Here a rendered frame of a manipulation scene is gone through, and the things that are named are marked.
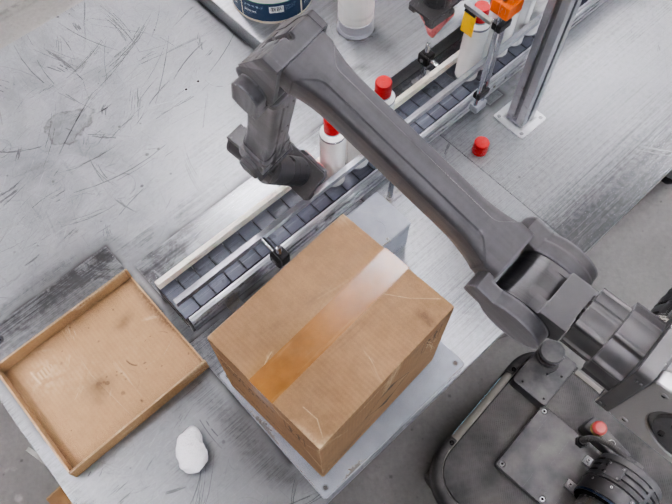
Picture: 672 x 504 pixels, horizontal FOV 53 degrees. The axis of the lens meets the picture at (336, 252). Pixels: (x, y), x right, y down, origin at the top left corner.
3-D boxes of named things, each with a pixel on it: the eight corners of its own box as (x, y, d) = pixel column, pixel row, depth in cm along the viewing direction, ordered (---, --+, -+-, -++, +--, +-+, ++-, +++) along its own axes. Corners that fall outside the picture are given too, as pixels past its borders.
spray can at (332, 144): (333, 163, 145) (333, 101, 127) (350, 178, 143) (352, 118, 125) (315, 177, 144) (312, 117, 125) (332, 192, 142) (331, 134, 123)
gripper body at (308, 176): (293, 142, 132) (273, 138, 125) (329, 175, 128) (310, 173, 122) (275, 168, 134) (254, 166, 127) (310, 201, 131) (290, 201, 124)
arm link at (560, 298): (579, 342, 66) (612, 301, 67) (494, 276, 69) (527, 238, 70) (560, 359, 74) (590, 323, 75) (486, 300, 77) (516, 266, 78)
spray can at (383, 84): (378, 130, 149) (384, 66, 131) (395, 145, 147) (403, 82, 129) (361, 144, 147) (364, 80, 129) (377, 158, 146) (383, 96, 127)
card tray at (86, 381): (131, 276, 139) (125, 268, 135) (209, 367, 130) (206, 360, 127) (1, 373, 130) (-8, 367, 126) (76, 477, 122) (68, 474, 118)
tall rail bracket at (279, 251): (271, 260, 141) (264, 221, 126) (294, 284, 138) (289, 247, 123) (259, 269, 140) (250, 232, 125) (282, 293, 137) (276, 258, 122)
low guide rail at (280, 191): (522, 7, 163) (524, 0, 161) (525, 10, 163) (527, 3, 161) (156, 286, 131) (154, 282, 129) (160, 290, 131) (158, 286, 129)
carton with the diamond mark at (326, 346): (342, 278, 136) (343, 212, 112) (433, 358, 129) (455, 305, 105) (230, 385, 127) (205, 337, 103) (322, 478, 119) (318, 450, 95)
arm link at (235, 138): (250, 169, 112) (286, 133, 114) (204, 131, 116) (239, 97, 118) (267, 199, 124) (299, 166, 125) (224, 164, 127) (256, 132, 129)
